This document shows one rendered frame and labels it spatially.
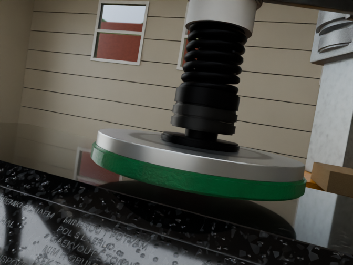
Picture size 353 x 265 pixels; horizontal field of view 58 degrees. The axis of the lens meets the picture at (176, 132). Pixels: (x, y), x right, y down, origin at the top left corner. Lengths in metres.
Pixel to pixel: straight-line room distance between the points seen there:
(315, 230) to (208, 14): 0.21
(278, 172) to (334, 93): 0.87
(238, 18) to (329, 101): 0.83
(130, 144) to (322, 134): 0.93
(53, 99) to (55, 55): 1.12
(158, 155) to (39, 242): 0.12
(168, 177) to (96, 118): 7.61
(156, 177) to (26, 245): 0.12
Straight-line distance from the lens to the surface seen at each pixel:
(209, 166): 0.24
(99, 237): 0.27
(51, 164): 0.37
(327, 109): 1.13
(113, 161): 0.26
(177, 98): 0.32
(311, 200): 0.42
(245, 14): 0.33
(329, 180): 0.80
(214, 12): 0.32
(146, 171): 0.24
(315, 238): 0.27
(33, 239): 0.29
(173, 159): 0.24
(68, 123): 8.32
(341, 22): 1.09
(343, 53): 1.08
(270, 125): 6.44
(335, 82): 1.13
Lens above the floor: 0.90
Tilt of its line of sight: 3 degrees down
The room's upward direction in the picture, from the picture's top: 9 degrees clockwise
